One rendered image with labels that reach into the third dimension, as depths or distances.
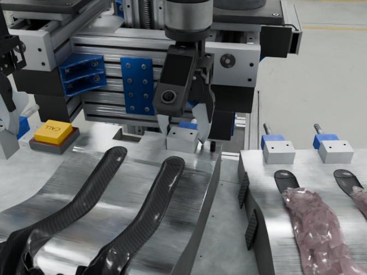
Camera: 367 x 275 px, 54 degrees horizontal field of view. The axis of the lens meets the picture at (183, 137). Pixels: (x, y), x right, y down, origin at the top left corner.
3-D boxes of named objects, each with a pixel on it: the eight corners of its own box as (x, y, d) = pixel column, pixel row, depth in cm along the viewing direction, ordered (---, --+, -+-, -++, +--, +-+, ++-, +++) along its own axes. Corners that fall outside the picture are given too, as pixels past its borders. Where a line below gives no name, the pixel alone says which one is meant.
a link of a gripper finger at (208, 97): (220, 118, 62) (208, 72, 58) (218, 123, 61) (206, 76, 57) (194, 120, 64) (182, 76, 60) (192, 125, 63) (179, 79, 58)
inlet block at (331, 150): (301, 134, 79) (306, 113, 76) (324, 134, 79) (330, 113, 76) (320, 174, 69) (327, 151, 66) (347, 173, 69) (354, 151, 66)
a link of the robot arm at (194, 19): (207, 5, 49) (151, 0, 51) (205, 37, 52) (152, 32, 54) (218, -8, 55) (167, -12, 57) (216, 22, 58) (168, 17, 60)
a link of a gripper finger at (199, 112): (223, 128, 69) (212, 85, 64) (216, 146, 64) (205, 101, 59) (207, 129, 70) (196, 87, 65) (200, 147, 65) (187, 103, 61)
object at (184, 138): (186, 123, 77) (186, 101, 74) (209, 126, 76) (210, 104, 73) (167, 160, 67) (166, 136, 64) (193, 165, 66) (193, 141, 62)
